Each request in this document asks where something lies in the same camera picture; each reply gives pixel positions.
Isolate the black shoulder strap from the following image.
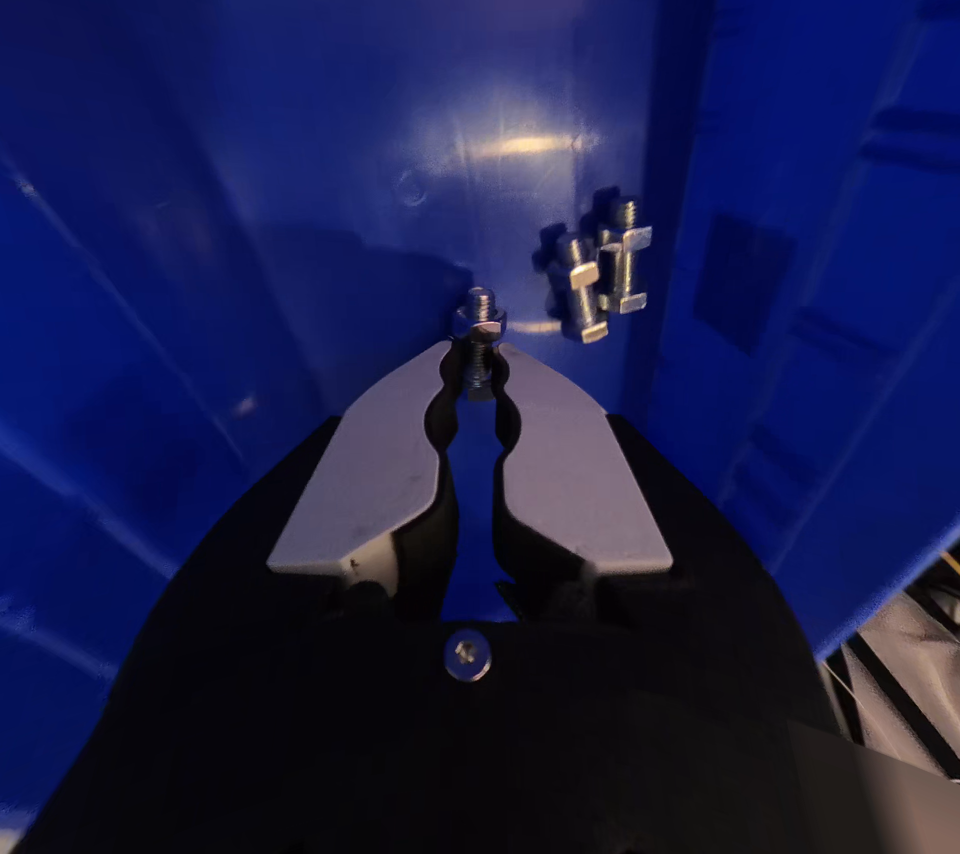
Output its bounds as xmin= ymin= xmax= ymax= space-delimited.
xmin=843 ymin=633 xmax=960 ymax=776

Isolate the blue plastic bin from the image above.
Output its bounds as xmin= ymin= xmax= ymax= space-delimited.
xmin=0 ymin=0 xmax=960 ymax=825

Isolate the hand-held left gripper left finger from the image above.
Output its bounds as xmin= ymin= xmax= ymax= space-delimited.
xmin=266 ymin=342 xmax=460 ymax=576

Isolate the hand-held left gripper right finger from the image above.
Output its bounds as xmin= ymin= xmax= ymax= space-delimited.
xmin=492 ymin=342 xmax=674 ymax=576

